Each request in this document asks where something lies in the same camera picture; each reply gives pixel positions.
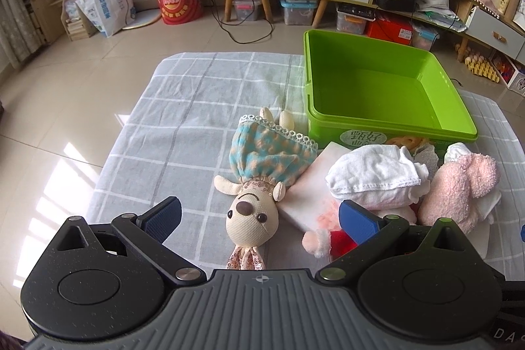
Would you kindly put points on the round white base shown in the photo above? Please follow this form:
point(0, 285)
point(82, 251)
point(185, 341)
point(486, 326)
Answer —
point(143, 20)

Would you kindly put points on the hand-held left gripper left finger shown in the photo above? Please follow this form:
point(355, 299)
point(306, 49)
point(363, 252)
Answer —
point(164, 219)

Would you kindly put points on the white cloth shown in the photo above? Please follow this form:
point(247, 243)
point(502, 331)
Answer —
point(369, 169)

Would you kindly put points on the grey checked sheet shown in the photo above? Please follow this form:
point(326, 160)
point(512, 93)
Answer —
point(184, 108)

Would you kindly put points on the beige deer doll with dress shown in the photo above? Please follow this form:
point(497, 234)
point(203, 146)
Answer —
point(254, 210)

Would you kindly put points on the red and white santa plush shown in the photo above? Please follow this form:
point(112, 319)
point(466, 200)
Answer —
point(324, 241)

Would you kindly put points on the clear storage box black lid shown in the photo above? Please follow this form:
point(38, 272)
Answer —
point(352, 22)

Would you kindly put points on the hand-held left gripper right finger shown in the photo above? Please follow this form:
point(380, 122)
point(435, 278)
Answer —
point(359, 225)

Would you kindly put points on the pink plush toy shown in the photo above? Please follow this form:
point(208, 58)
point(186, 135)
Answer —
point(451, 190)

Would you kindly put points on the green plastic bin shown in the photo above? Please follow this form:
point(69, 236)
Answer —
point(369, 87)

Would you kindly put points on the red cardboard box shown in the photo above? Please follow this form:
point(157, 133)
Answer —
point(389, 30)

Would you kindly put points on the clear plastic storage box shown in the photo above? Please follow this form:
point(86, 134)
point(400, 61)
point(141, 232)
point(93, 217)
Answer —
point(424, 38)
point(246, 9)

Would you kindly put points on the pile of papers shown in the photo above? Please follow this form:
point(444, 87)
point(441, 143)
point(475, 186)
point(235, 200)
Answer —
point(439, 11)

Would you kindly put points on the white paper bag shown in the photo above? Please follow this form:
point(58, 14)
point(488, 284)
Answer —
point(106, 5)

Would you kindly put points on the grey green towel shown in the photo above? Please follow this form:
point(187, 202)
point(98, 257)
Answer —
point(428, 159)

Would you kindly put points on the clear storage box blue lid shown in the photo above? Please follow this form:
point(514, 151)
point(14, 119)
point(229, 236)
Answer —
point(297, 11)

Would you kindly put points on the pink printed white foam block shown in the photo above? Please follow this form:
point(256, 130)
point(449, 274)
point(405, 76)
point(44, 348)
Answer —
point(307, 190)

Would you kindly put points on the yellow egg tray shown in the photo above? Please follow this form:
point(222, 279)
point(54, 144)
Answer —
point(484, 69)

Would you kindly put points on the stack of books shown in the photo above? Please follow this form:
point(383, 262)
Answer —
point(76, 26)

